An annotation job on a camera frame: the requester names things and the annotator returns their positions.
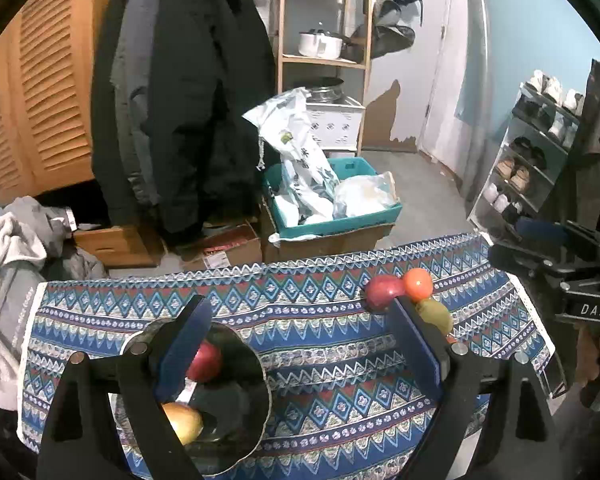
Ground blue patterned tablecloth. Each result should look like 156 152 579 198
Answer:
17 232 556 480

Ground steel pot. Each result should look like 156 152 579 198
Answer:
290 77 343 103

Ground black coat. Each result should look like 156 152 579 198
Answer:
90 0 277 248

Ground person's right hand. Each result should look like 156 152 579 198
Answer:
577 327 600 406

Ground yellow mango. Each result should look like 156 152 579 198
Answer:
161 402 204 446

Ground clear plastic bag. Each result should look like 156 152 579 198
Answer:
332 172 398 220

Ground white printed rice bag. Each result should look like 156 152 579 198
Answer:
242 87 341 226

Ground wooden louvered wardrobe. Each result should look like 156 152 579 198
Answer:
0 0 133 208

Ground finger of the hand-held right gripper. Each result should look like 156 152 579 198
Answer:
514 216 571 245
486 241 563 286

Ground large orange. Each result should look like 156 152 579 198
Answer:
404 267 434 303

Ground wooden shelf rack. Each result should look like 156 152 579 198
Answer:
275 0 373 156

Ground white patterned storage box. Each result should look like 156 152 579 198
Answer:
305 95 366 151

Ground grey coat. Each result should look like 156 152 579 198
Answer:
109 0 161 206

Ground white cooking pot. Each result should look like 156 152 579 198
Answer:
298 30 346 60

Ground grey garment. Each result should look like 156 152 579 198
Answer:
2 196 111 281

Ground wooden drawer box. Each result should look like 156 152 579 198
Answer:
72 225 163 268

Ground rows of shoes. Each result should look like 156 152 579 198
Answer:
482 72 586 223

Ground white door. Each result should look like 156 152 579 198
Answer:
417 0 486 171

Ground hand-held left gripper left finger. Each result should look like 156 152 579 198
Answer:
35 294 213 480

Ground dark glass bowl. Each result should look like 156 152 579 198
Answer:
120 316 273 476

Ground white shoe rack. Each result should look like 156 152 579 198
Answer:
467 82 588 241

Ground green hanging bag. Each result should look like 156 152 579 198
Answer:
370 0 417 58

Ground greenish pear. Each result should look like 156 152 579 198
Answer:
415 298 453 336

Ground dark red apple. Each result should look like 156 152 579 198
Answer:
364 275 406 313

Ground plain cardboard box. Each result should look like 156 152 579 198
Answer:
260 200 396 263

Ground red printed cardboard box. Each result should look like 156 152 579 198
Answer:
180 220 263 273

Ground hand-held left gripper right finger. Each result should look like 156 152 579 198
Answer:
389 295 563 480

